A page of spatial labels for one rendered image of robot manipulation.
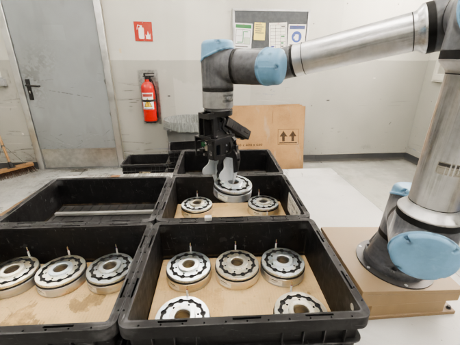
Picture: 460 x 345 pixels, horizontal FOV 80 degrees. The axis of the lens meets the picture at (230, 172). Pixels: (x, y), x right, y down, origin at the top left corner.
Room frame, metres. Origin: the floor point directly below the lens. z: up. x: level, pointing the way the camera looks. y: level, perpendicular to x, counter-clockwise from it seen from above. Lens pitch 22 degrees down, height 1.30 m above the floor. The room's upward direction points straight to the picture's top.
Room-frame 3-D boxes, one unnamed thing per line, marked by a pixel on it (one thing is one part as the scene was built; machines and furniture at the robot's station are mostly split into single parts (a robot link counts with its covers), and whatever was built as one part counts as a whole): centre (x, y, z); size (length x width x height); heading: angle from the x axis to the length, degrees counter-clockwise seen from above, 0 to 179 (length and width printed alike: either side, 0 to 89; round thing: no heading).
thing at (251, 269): (0.52, -0.02, 0.86); 0.10 x 0.10 x 0.01
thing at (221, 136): (0.68, 0.03, 1.13); 0.09 x 0.08 x 0.12; 139
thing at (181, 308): (0.37, 0.09, 0.86); 0.05 x 0.05 x 0.01
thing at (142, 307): (0.46, -0.02, 0.87); 0.40 x 0.30 x 0.11; 93
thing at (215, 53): (0.69, 0.03, 1.29); 0.09 x 0.08 x 0.11; 64
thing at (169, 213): (0.75, 0.00, 0.87); 0.40 x 0.30 x 0.11; 93
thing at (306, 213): (0.75, 0.00, 0.92); 0.40 x 0.30 x 0.02; 93
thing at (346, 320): (0.46, -0.02, 0.92); 0.40 x 0.30 x 0.02; 93
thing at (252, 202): (0.83, -0.11, 0.86); 0.10 x 0.10 x 0.01
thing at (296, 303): (0.39, -0.13, 0.86); 0.05 x 0.05 x 0.01
